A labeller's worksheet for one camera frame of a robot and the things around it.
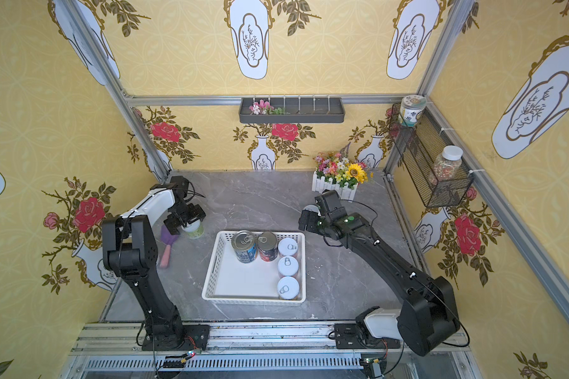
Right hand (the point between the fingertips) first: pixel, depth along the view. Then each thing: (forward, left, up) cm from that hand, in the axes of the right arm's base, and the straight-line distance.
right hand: (314, 219), depth 84 cm
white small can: (0, +47, -10) cm, 48 cm away
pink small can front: (-6, +9, -10) cm, 15 cm away
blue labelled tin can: (-9, +24, -5) cm, 26 cm away
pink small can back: (-14, +9, -10) cm, 19 cm away
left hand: (+2, +52, -10) cm, 53 cm away
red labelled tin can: (-8, +16, -6) cm, 19 cm away
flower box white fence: (+23, -8, +1) cm, 25 cm away
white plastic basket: (-18, +31, -17) cm, 40 cm away
